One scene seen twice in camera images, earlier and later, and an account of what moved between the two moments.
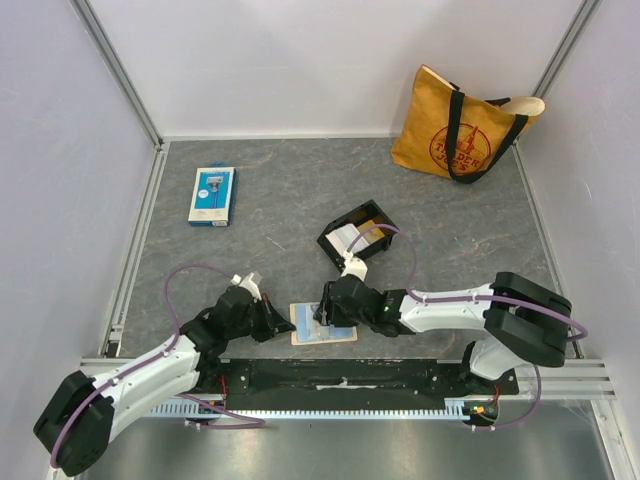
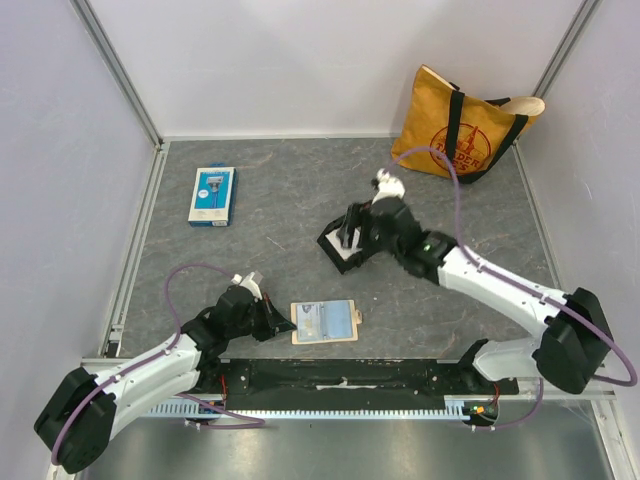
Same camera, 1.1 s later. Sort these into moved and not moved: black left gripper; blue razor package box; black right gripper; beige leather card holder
Moved: black right gripper
Not moved: beige leather card holder; black left gripper; blue razor package box
